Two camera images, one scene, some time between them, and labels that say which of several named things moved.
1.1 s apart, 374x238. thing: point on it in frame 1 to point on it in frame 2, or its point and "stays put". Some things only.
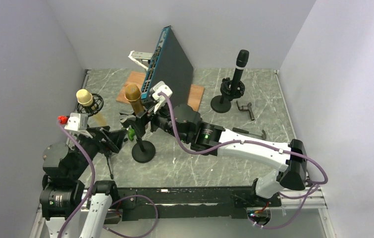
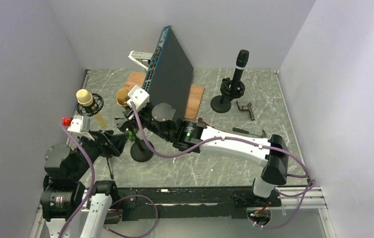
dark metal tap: x=246 y=108 stays put
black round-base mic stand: x=143 y=151 stays put
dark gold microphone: x=133 y=92 to x=121 y=97
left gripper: x=115 y=137 stays put
